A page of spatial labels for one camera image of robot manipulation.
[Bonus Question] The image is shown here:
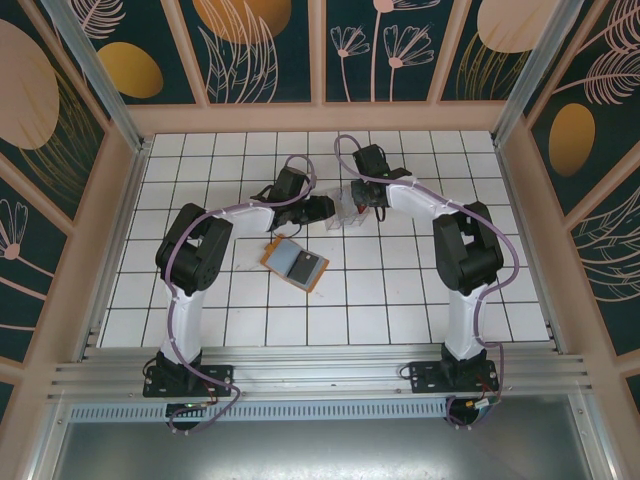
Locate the clear acrylic card box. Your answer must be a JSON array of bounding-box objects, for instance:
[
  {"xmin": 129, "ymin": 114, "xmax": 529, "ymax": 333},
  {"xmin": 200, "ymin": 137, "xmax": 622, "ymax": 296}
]
[{"xmin": 323, "ymin": 187, "xmax": 371, "ymax": 232}]

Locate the orange sponge with grey pad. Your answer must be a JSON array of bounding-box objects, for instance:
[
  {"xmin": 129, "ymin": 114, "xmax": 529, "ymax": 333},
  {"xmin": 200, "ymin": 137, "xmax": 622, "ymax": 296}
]
[{"xmin": 259, "ymin": 232, "xmax": 330, "ymax": 294}]

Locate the black credit card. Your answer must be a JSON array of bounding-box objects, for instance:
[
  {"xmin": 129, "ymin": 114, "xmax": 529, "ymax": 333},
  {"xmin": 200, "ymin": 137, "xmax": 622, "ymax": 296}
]
[{"xmin": 288, "ymin": 250, "xmax": 317, "ymax": 282}]

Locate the dark panel with pink flowers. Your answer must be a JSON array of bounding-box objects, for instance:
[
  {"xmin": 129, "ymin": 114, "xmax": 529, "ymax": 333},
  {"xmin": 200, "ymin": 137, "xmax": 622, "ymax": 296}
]
[{"xmin": 324, "ymin": 0, "xmax": 435, "ymax": 104}]

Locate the dark panel with orange disc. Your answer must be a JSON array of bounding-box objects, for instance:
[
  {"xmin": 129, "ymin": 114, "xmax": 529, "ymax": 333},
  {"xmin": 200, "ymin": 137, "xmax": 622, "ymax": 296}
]
[{"xmin": 178, "ymin": 0, "xmax": 315, "ymax": 105}]

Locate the side panel with gold oval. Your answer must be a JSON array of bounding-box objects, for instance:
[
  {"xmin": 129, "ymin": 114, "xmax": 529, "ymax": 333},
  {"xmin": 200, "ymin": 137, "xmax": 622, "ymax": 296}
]
[{"xmin": 524, "ymin": 0, "xmax": 640, "ymax": 217}]

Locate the dark panel with pale disc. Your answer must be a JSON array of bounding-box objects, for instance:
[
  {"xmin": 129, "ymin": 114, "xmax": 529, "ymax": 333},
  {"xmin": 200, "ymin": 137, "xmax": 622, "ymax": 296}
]
[{"xmin": 438, "ymin": 0, "xmax": 544, "ymax": 104}]

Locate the dark panel with gold oval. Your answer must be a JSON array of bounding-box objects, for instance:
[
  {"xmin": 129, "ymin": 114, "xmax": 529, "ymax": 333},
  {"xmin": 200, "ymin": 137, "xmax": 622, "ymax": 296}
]
[{"xmin": 79, "ymin": 0, "xmax": 199, "ymax": 106}]

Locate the grey metal sheet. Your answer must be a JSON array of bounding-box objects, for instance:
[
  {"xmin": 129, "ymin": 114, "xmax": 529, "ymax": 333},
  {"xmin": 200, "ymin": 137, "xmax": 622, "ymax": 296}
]
[{"xmin": 49, "ymin": 418, "xmax": 609, "ymax": 480}]

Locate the side panel with pink leaves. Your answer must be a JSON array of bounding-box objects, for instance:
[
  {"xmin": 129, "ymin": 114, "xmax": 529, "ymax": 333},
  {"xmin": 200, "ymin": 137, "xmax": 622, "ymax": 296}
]
[{"xmin": 569, "ymin": 162, "xmax": 640, "ymax": 357}]

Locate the side panel with pink flower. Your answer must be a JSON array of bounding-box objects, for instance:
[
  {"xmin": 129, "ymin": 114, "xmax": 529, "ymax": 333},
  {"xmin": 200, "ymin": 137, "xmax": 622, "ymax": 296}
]
[{"xmin": 0, "ymin": 152, "xmax": 71, "ymax": 364}]

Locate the side panel with pale disc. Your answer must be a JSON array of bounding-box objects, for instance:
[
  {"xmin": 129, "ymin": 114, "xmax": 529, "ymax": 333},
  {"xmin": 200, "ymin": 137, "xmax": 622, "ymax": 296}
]
[{"xmin": 0, "ymin": 0, "xmax": 110, "ymax": 224}]

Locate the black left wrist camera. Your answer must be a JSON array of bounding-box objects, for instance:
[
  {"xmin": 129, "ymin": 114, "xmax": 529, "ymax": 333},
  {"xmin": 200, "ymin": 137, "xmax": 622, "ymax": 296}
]
[{"xmin": 276, "ymin": 167, "xmax": 307, "ymax": 200}]

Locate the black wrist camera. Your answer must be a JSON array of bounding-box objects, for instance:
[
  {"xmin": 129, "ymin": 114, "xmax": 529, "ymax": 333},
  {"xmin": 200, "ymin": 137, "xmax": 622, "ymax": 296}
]
[
  {"xmin": 276, "ymin": 167, "xmax": 307, "ymax": 200},
  {"xmin": 352, "ymin": 143, "xmax": 392, "ymax": 177}
]

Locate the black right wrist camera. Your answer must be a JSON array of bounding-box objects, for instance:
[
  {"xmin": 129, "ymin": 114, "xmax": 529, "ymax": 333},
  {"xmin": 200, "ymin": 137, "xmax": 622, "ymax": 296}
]
[{"xmin": 352, "ymin": 143, "xmax": 392, "ymax": 177}]

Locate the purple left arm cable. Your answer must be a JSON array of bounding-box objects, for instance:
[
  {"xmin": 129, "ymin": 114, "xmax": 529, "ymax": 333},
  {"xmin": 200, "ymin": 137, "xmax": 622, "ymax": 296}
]
[{"xmin": 167, "ymin": 154, "xmax": 321, "ymax": 435}]

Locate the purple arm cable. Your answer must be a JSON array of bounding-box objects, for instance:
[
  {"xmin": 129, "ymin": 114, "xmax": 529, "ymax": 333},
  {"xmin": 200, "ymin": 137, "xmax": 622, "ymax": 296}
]
[
  {"xmin": 167, "ymin": 154, "xmax": 321, "ymax": 435},
  {"xmin": 333, "ymin": 133, "xmax": 521, "ymax": 401}
]

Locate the aluminium front rail beam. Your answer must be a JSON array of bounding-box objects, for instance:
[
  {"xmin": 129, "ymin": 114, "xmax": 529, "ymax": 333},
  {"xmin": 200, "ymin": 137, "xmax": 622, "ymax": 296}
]
[{"xmin": 47, "ymin": 343, "xmax": 594, "ymax": 401}]

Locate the aluminium side rail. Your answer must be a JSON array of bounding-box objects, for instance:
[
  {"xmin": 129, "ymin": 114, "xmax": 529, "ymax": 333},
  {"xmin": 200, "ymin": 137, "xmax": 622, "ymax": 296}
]
[
  {"xmin": 492, "ymin": 142, "xmax": 560, "ymax": 354},
  {"xmin": 77, "ymin": 142, "xmax": 150, "ymax": 364}
]

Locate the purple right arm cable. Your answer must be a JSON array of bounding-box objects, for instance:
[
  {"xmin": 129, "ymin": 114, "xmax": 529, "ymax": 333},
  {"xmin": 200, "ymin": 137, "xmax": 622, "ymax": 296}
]
[{"xmin": 333, "ymin": 133, "xmax": 521, "ymax": 401}]

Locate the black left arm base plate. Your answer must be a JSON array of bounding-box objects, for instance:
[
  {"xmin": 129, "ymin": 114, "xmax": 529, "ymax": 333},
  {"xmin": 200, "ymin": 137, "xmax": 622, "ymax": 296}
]
[{"xmin": 143, "ymin": 363, "xmax": 235, "ymax": 399}]

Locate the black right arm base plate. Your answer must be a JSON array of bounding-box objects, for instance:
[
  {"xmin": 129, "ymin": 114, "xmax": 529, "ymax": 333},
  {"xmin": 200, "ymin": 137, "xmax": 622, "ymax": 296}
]
[{"xmin": 409, "ymin": 360, "xmax": 501, "ymax": 394}]

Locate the grey slotted cable duct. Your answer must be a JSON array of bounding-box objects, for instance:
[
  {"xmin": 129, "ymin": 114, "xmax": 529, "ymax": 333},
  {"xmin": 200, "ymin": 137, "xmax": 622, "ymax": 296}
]
[{"xmin": 67, "ymin": 397, "xmax": 449, "ymax": 422}]

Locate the aluminium corner post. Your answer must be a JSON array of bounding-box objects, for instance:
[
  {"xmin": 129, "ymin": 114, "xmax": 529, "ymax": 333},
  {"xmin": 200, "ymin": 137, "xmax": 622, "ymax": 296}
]
[
  {"xmin": 42, "ymin": 0, "xmax": 151, "ymax": 154},
  {"xmin": 491, "ymin": 0, "xmax": 599, "ymax": 146}
]

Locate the coloured wire bundle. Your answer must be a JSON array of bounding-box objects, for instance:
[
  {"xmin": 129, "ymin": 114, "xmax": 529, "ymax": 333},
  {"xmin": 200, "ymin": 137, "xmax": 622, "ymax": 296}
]
[{"xmin": 449, "ymin": 394, "xmax": 503, "ymax": 429}]

